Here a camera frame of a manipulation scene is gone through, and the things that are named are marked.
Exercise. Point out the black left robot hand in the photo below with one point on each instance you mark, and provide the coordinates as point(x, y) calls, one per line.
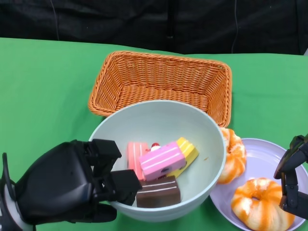
point(60, 183)

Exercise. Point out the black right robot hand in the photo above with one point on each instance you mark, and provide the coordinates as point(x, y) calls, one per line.
point(296, 192)

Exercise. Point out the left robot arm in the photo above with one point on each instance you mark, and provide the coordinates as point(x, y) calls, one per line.
point(7, 216)

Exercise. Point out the yellow cake slice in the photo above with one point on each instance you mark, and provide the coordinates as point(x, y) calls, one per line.
point(186, 150)

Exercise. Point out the brown chocolate cake slice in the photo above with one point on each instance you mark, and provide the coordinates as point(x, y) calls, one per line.
point(158, 192)

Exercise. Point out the black backdrop cloth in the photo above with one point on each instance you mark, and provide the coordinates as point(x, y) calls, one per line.
point(120, 21)

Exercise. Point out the pale green bowl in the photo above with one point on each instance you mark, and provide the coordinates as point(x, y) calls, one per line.
point(156, 120)

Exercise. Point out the salmon pink cake slice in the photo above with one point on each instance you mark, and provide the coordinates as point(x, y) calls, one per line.
point(133, 156)

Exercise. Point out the lilac round plate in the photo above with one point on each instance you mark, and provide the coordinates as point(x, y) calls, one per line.
point(262, 158)

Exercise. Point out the bright pink cake slice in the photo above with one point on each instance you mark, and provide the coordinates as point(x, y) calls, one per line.
point(163, 161)

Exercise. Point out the green tablecloth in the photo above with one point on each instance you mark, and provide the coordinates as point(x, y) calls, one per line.
point(43, 79)

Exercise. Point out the orange wicker basket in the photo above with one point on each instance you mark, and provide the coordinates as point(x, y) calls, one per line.
point(161, 79)

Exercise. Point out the orange striped round bread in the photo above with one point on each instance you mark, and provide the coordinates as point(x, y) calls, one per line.
point(234, 156)

